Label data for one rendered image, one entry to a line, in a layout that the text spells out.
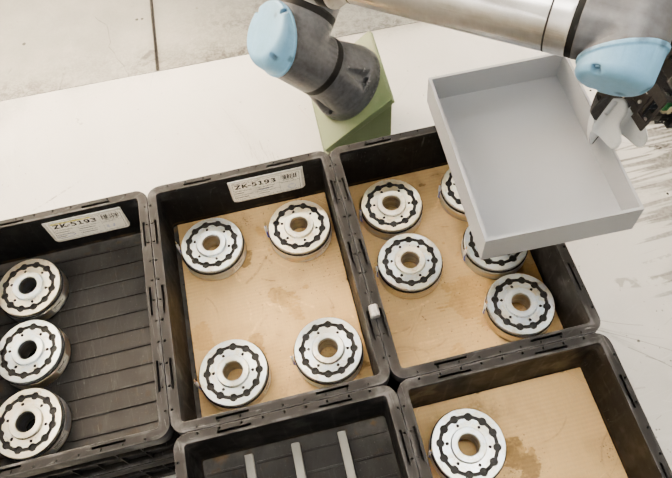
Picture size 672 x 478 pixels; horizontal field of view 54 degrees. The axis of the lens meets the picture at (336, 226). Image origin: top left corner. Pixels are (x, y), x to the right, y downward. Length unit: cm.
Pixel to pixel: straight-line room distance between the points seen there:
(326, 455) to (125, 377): 33
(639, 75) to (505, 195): 30
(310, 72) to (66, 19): 185
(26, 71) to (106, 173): 140
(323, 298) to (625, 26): 61
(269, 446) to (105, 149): 76
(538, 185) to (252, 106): 74
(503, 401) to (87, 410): 62
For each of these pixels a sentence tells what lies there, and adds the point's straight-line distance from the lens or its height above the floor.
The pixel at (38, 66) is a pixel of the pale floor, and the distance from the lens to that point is 281.
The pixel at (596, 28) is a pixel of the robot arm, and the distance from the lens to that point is 69.
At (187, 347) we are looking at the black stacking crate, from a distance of 107.
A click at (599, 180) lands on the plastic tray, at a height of 105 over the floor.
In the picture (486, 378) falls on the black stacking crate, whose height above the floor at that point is 89.
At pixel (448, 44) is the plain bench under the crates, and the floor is 70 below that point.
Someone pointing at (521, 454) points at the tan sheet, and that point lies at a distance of 102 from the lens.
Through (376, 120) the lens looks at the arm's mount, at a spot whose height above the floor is 80.
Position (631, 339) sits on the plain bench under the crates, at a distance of 126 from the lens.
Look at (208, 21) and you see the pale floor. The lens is 274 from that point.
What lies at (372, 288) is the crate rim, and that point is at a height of 93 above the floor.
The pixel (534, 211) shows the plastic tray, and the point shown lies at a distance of 91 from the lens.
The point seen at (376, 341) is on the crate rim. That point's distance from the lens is 93.
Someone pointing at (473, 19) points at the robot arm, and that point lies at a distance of 72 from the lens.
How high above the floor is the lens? 181
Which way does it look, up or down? 60 degrees down
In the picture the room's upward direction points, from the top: 6 degrees counter-clockwise
